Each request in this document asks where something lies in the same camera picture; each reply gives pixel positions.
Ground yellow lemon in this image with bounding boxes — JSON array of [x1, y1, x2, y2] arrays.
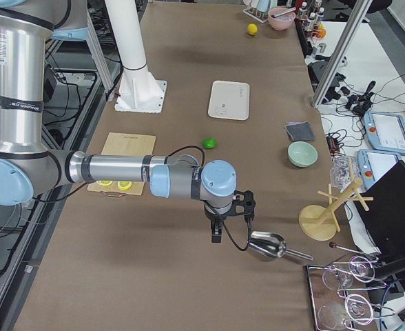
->
[[247, 23, 258, 36]]

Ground wooden mug tree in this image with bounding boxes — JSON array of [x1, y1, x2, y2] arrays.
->
[[298, 173, 374, 241]]

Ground green lime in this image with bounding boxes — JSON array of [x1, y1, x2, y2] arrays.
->
[[202, 137, 218, 150]]

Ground metal scoop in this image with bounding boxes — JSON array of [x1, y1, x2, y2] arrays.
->
[[249, 231, 313, 261]]

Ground orange fruit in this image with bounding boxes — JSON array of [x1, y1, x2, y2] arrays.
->
[[316, 29, 326, 39]]

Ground white pole base plate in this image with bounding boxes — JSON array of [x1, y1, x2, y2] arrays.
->
[[114, 68, 167, 114]]

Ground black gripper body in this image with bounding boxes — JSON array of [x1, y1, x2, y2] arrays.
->
[[204, 201, 232, 228]]

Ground lower wine glass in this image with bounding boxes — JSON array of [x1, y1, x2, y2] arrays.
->
[[318, 294, 374, 330]]

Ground lemon slice left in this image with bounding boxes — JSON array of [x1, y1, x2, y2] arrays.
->
[[97, 180, 112, 186]]

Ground white camera pole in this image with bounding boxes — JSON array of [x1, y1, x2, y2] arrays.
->
[[105, 0, 147, 71]]

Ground green bowl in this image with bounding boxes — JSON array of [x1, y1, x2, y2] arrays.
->
[[287, 141, 318, 168]]

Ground upper wine glass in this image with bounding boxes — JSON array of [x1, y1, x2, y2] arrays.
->
[[322, 256, 375, 290]]

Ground light blue cup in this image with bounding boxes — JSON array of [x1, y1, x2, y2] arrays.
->
[[247, 0, 271, 12]]

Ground clear plastic box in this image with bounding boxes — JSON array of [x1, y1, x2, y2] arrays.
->
[[330, 156, 360, 190]]

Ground wine glass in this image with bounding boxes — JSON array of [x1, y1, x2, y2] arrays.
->
[[322, 256, 375, 290], [318, 294, 374, 330]]

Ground wire glass holder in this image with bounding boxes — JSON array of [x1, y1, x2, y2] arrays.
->
[[328, 254, 396, 327]]

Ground stick with dark ball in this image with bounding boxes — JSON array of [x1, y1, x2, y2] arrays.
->
[[329, 241, 380, 256]]

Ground wooden cutting board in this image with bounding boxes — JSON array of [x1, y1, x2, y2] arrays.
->
[[87, 132, 156, 197]]

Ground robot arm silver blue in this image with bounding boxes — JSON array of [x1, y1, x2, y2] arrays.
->
[[0, 1, 236, 243]]

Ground teach pendant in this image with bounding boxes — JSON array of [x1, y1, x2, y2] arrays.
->
[[363, 110, 405, 155], [357, 149, 402, 190]]

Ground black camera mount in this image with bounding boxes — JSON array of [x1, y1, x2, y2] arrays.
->
[[232, 190, 256, 222]]

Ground bottle rack with bottles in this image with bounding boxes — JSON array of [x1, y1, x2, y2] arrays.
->
[[296, 0, 325, 38]]

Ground black monitor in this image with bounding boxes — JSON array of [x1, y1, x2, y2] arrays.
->
[[358, 161, 405, 257]]

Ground upper teach pendant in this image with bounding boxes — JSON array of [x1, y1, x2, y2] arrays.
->
[[363, 110, 405, 155]]

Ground mirror tray black frame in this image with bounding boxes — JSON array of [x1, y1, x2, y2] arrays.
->
[[303, 264, 405, 331]]

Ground cream rabbit tray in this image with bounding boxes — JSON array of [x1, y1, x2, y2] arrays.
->
[[207, 80, 250, 121]]

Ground grey folded cloth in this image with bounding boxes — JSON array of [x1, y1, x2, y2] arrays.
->
[[284, 121, 315, 141]]

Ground lower teach pendant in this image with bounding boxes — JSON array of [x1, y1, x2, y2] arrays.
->
[[357, 149, 402, 190]]

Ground pink ribbed bowl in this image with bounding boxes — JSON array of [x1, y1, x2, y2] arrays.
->
[[268, 12, 296, 31]]

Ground black handled tool in bowl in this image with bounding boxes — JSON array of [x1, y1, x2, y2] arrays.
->
[[269, 8, 295, 19]]

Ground lemon slice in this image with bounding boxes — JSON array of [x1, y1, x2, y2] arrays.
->
[[97, 180, 112, 186], [117, 181, 133, 191]]

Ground aluminium frame post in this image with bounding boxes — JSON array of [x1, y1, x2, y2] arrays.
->
[[311, 0, 373, 108]]

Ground lemon slice right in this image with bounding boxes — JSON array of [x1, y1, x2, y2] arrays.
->
[[117, 181, 133, 191]]

